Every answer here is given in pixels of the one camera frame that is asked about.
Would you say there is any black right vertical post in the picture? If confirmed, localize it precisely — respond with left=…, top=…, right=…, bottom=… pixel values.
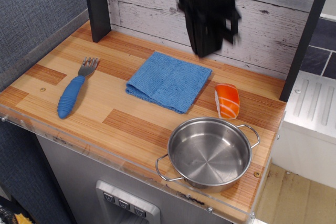
left=279, top=0, right=326, bottom=102

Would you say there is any yellow object at floor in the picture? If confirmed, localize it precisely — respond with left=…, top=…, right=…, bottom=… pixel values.
left=14, top=214, right=33, bottom=224

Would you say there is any blue folded cloth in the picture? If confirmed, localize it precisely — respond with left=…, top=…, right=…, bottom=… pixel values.
left=125, top=52, right=212, bottom=114

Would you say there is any white ribbed drainboard unit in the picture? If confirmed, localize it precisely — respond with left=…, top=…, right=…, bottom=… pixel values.
left=271, top=71, right=335, bottom=187

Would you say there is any silver dispenser button panel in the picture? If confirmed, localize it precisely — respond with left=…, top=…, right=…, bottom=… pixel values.
left=96, top=180, right=161, bottom=223

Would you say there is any clear acrylic edge guard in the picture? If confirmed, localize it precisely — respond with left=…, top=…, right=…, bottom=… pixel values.
left=1, top=102, right=255, bottom=223

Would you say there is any blue handled metal fork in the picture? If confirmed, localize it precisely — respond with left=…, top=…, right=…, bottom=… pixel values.
left=57, top=57, right=99, bottom=119

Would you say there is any black left vertical post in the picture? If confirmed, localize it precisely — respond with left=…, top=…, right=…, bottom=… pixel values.
left=87, top=0, right=111, bottom=42

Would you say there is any black vertical post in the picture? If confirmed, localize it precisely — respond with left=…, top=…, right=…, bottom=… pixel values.
left=87, top=0, right=111, bottom=42
left=279, top=0, right=326, bottom=102

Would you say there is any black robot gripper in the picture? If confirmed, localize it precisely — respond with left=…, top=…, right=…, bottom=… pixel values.
left=177, top=0, right=241, bottom=57

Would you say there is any silver steel pot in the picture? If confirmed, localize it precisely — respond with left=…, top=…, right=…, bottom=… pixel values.
left=166, top=117, right=256, bottom=193

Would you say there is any orange salmon sushi toy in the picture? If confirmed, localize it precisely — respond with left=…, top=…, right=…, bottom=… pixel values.
left=215, top=83, right=240, bottom=120

